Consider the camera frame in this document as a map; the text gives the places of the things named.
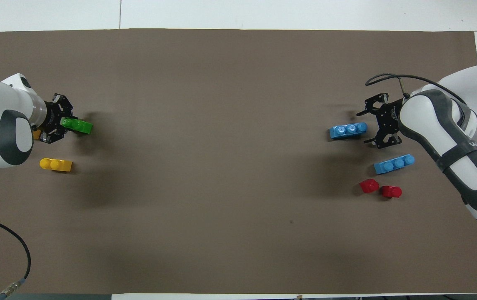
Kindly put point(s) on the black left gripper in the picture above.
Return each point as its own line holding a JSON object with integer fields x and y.
{"x": 53, "y": 121}

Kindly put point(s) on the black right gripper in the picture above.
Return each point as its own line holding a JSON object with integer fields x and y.
{"x": 390, "y": 118}

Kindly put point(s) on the green two-stud toy brick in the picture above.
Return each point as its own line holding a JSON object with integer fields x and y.
{"x": 78, "y": 125}

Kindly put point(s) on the blue three-stud toy brick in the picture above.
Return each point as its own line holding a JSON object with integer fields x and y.
{"x": 348, "y": 131}
{"x": 394, "y": 163}

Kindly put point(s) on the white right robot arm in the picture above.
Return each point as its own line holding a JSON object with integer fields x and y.
{"x": 463, "y": 137}

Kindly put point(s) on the yellow two-stud toy brick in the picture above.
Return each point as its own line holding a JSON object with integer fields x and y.
{"x": 56, "y": 165}
{"x": 37, "y": 134}

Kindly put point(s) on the red one-stud toy brick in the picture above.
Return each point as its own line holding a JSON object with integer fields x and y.
{"x": 391, "y": 191}
{"x": 369, "y": 186}

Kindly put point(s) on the brown table mat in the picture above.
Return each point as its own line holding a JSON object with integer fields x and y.
{"x": 238, "y": 208}

